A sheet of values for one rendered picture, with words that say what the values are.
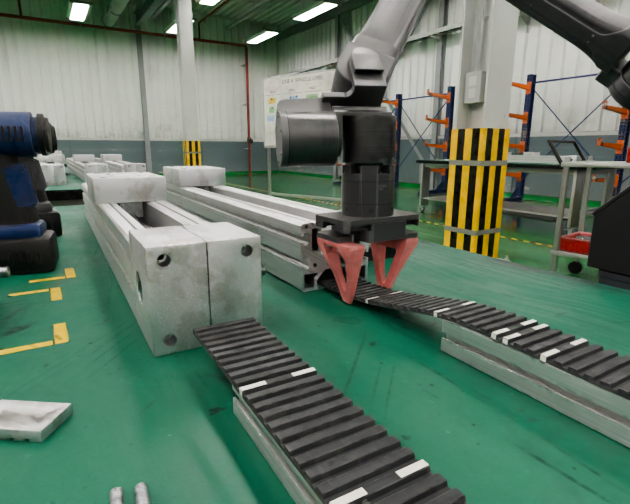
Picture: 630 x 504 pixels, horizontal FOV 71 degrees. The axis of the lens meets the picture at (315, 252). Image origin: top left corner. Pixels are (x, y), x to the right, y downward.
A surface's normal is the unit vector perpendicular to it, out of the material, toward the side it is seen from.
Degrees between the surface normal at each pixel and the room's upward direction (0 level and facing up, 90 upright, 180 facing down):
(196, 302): 90
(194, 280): 90
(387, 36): 40
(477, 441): 0
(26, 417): 0
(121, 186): 90
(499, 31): 90
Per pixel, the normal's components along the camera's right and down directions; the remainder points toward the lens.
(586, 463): 0.00, -0.97
